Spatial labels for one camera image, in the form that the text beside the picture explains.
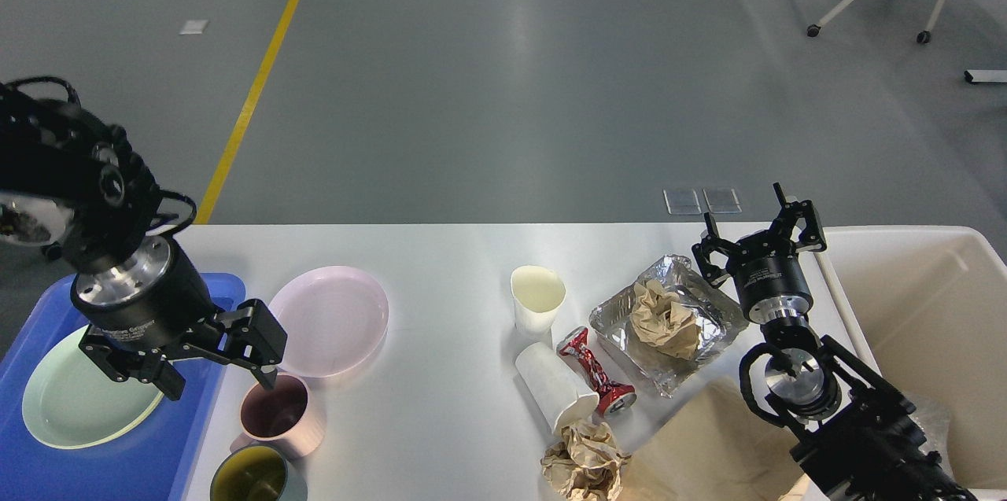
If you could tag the clear floor plate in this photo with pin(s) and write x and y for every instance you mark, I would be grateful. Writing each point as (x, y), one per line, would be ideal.
(682, 202)
(722, 201)

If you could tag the clear floor plate left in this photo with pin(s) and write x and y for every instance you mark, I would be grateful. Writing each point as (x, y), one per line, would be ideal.
(682, 202)

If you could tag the crushed red soda can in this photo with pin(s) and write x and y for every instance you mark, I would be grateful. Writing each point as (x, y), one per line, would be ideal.
(614, 396)

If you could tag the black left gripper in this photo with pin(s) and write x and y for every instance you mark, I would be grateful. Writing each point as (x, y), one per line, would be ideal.
(155, 297)

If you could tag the blue plastic tray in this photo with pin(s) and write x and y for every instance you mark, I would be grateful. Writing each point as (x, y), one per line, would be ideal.
(151, 462)

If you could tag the grey green mug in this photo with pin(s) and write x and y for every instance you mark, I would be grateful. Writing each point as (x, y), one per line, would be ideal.
(257, 473)

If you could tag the white bar base right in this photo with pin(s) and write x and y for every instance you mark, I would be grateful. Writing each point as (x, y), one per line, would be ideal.
(985, 76)

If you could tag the pink plate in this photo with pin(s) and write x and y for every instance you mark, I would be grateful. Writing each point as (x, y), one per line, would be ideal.
(335, 318)

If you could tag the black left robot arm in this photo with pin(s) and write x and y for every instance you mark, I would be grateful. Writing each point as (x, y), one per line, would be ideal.
(72, 180)

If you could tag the pink ribbed mug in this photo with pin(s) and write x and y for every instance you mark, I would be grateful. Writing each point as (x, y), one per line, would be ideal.
(289, 417)

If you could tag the lying white paper cup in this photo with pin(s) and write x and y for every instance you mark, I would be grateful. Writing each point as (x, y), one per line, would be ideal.
(562, 395)

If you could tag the upright white paper cup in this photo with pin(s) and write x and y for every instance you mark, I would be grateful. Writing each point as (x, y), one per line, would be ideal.
(538, 293)

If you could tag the crumpled brown paper ball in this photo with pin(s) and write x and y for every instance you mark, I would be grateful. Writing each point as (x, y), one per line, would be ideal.
(586, 463)

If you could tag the flat brown paper sheet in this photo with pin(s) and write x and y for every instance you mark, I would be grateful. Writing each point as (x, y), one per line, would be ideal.
(714, 448)

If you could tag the beige plastic bin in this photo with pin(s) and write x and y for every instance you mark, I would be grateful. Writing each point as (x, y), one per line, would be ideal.
(926, 307)

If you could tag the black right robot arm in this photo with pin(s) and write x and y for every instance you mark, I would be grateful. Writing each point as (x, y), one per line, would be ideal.
(855, 438)

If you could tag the clear floor plate right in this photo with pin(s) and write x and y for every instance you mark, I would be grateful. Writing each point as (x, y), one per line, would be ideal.
(722, 201)

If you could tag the light green plate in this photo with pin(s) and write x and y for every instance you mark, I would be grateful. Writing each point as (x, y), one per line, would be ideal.
(69, 403)

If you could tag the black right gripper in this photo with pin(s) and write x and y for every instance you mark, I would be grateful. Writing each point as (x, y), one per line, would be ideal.
(764, 266)

